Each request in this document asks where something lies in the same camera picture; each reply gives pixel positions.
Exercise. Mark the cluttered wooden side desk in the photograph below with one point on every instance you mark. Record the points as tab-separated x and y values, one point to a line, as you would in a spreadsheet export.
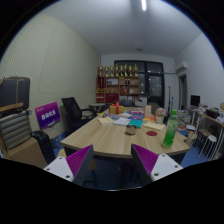
211	120

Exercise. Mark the tan paper envelope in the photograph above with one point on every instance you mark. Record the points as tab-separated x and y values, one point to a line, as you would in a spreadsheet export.
154	126

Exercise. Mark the black computer monitor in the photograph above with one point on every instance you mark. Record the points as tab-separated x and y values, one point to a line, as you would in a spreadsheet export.
195	100

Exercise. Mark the black office chair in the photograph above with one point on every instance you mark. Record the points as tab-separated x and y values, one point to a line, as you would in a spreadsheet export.
71	111

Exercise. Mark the black suitcase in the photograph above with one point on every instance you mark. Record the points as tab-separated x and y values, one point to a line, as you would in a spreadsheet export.
13	93

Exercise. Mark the pink purple flat box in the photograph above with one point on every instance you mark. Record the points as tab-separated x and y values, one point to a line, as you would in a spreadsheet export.
136	113

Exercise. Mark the silver ribbed suitcase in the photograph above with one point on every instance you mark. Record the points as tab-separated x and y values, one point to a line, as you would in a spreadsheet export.
15	130

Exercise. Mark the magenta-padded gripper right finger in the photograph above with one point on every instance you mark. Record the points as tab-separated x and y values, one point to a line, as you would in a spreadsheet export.
160	166

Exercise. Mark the small orange standing box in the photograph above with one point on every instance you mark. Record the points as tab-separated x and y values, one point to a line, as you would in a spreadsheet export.
148	110

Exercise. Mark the pink flowers in white pot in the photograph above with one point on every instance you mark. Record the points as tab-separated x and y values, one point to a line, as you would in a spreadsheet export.
160	114

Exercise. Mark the brown cardboard box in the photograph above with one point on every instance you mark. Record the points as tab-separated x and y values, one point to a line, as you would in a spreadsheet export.
26	155

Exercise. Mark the white wall air conditioner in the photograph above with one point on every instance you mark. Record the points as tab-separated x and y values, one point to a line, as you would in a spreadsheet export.
181	66

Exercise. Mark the cream yellow book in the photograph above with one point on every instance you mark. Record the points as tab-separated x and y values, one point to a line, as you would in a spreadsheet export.
105	120

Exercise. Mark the white printed booklet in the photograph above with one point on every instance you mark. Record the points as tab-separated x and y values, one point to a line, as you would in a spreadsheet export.
122	121

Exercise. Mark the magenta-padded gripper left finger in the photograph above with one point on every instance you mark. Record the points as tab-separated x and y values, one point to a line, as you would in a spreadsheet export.
63	166

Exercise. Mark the black trolley bag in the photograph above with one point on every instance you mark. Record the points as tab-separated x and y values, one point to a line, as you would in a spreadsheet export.
43	146

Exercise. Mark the white round stool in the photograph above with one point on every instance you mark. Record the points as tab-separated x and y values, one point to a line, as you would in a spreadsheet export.
210	140

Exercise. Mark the teal book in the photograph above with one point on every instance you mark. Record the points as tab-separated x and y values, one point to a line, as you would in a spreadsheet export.
135	123

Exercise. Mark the purple sign board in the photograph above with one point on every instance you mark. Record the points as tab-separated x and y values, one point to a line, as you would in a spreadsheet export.
47	115

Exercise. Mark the green drink bottle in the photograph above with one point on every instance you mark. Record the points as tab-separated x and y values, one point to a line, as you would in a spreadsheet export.
170	130

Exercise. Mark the ceiling strip light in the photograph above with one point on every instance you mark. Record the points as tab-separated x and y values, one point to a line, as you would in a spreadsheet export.
143	4

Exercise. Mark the wooden shelf unit with trophies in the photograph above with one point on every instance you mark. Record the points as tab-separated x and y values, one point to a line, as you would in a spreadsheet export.
113	90

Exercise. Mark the yellow gift box red ribbon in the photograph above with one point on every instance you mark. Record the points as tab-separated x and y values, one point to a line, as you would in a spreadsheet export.
116	109

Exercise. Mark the flat round red coaster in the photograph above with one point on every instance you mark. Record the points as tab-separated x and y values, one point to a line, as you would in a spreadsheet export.
151	133

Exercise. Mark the stack of books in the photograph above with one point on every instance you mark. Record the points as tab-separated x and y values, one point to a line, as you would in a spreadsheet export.
184	117

